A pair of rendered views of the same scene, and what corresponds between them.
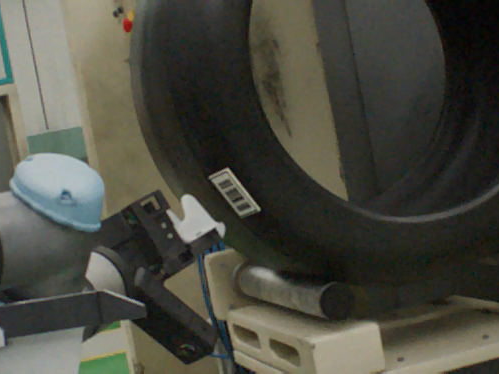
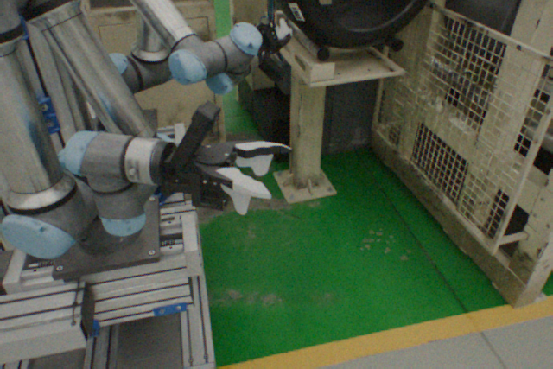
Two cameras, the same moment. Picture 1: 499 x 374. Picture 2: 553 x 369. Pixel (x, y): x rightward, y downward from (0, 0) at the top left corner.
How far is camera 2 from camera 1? 0.34 m
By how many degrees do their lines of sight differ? 32
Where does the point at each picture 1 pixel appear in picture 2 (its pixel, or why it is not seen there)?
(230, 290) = not seen: hidden behind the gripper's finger
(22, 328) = (258, 154)
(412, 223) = (356, 32)
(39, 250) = (238, 61)
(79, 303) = (275, 148)
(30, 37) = not seen: outside the picture
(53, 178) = (246, 36)
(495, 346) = (371, 75)
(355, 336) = (326, 66)
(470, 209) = (378, 29)
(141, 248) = (264, 42)
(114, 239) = not seen: hidden behind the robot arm
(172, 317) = (271, 68)
